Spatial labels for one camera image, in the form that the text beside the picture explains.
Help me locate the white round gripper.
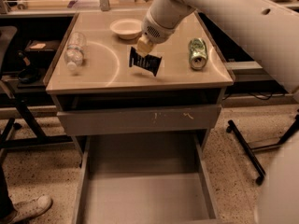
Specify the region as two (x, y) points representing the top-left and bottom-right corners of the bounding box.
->
(136, 8), (177, 57)

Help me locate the dark blue rxbar wrapper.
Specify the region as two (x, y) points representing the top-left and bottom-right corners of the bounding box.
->
(129, 47), (162, 76)

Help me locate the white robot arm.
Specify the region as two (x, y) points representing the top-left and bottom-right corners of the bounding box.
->
(137, 0), (299, 224)

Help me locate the grey drawer cabinet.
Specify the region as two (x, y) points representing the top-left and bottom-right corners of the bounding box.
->
(43, 8), (235, 224)

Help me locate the grey top drawer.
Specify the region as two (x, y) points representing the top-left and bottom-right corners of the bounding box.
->
(58, 105), (221, 136)

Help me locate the open grey middle drawer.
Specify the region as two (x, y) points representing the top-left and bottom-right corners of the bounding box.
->
(71, 132), (221, 224)

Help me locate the white paper bowl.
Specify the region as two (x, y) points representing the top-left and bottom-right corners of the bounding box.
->
(110, 19), (142, 40)

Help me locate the crushed green soda can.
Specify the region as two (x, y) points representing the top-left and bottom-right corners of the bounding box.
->
(188, 38), (208, 70)

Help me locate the clear plastic water bottle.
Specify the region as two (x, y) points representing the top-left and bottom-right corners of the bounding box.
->
(64, 32), (87, 72)

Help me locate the dark box on shelf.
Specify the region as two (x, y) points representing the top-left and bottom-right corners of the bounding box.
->
(24, 40), (60, 53)

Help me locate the black round object on shelf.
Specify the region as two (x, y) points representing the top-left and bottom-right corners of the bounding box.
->
(18, 66), (40, 84)

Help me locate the black wheeled stand base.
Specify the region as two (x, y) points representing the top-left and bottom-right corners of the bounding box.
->
(226, 110), (299, 186)

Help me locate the white sneaker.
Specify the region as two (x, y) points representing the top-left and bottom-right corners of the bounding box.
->
(8, 195), (52, 224)

